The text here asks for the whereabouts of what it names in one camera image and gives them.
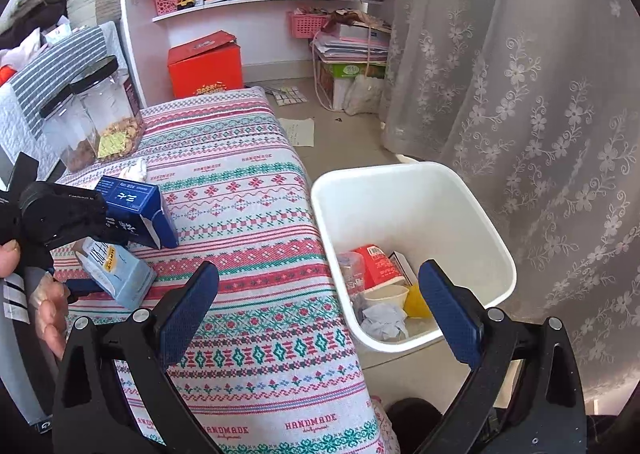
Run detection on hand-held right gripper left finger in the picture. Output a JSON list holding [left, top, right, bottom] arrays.
[[52, 261, 221, 454]]

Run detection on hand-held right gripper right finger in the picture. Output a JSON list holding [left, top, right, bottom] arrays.
[[417, 259, 587, 454]]

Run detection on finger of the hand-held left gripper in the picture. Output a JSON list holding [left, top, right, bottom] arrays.
[[50, 215, 135, 255], [51, 275, 107, 306]]

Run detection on yellow snack packet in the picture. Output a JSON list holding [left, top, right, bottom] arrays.
[[402, 284, 434, 320]]

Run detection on dark blue carton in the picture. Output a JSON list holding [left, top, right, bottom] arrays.
[[95, 176, 179, 250]]

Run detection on light blue carton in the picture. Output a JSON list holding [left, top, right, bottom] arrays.
[[74, 236, 157, 311]]

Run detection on white tissue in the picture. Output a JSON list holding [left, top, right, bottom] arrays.
[[117, 158, 149, 183]]

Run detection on white paper ball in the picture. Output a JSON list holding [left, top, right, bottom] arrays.
[[360, 304, 408, 341]]

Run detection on white paper cup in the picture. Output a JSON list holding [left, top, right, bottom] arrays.
[[362, 284, 410, 310]]

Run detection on small white box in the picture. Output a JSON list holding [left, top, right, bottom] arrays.
[[390, 251, 417, 286]]

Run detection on red instant noodle cup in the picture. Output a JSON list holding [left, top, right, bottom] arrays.
[[350, 244, 406, 290]]

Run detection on clear plastic bag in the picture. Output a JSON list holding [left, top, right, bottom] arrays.
[[337, 251, 366, 305]]

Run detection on white trash bin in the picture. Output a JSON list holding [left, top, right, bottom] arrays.
[[310, 161, 517, 355]]

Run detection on person's left hand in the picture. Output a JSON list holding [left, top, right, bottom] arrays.
[[0, 240, 69, 361]]

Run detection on clear jar with brown nuts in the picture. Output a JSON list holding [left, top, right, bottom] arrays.
[[40, 84, 101, 174]]

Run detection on clear jar with peanuts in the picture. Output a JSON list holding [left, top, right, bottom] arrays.
[[70, 56, 146, 162]]

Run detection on patterned tablecloth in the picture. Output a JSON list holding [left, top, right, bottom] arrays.
[[50, 86, 401, 454]]

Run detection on striped quilted sofa cover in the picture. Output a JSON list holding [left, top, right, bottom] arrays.
[[0, 21, 133, 175]]

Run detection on pink and white clothes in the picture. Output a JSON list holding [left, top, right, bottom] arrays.
[[0, 29, 43, 67]]

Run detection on white bookshelf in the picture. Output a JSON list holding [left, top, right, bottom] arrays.
[[107, 0, 401, 107]]

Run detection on red cardboard box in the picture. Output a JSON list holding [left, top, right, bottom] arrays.
[[167, 31, 244, 100]]

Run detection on sheet of paper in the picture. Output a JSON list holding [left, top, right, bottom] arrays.
[[277, 118, 316, 147]]

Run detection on sticker sheet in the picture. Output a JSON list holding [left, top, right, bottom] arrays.
[[265, 84, 308, 105]]

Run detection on floral lace curtain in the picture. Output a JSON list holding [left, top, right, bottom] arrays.
[[377, 0, 640, 415]]

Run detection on white bag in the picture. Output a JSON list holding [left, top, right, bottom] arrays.
[[345, 74, 386, 115]]

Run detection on green and white box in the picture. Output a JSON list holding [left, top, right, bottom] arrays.
[[320, 61, 388, 110]]

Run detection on large pink slotted basket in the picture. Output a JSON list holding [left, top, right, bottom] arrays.
[[290, 11, 331, 40]]

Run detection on pile of papers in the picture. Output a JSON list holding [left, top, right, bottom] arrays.
[[310, 9, 393, 65]]

